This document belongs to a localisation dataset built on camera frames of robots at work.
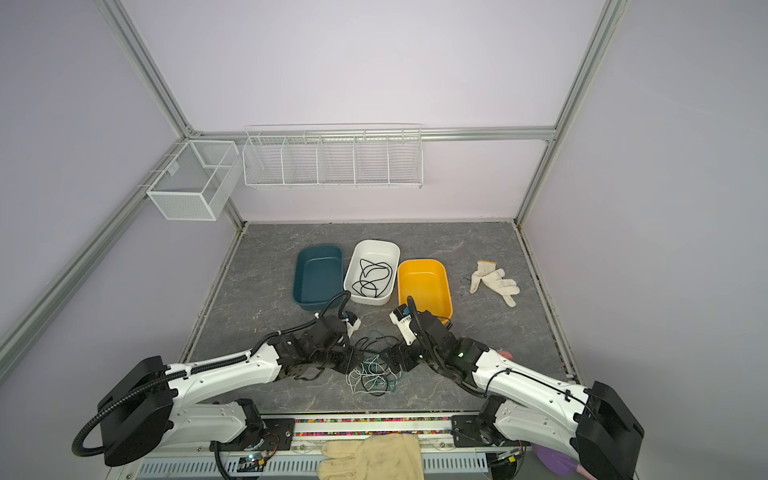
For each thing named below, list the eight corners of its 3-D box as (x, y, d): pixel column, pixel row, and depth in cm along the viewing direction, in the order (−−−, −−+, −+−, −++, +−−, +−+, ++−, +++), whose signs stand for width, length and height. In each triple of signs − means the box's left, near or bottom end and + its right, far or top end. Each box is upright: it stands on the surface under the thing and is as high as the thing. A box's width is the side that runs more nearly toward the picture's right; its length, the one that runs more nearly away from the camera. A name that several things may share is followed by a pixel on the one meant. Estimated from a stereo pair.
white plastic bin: (344, 306, 99) (341, 296, 94) (351, 251, 115) (349, 239, 110) (400, 306, 99) (400, 295, 94) (400, 250, 115) (400, 239, 109)
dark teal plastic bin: (288, 310, 98) (283, 301, 94) (302, 255, 113) (298, 245, 109) (342, 310, 98) (339, 301, 94) (349, 255, 113) (347, 245, 109)
